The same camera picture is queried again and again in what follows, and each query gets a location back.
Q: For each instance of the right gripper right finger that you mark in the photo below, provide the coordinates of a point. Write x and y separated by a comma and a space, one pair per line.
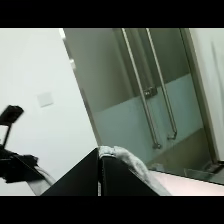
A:
123, 180

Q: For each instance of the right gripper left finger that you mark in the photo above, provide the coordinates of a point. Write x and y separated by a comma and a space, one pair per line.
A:
81, 178

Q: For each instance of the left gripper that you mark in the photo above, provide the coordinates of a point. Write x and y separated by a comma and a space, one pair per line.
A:
16, 166

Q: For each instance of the grey garment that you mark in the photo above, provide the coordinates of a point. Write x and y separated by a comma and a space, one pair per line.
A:
133, 163

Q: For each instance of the glass door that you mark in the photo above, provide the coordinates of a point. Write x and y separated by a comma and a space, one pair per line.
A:
140, 90

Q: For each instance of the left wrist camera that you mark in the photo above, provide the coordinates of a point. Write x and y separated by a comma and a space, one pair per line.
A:
10, 116

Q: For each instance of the white wall switch plate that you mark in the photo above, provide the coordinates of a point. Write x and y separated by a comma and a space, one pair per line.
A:
45, 99

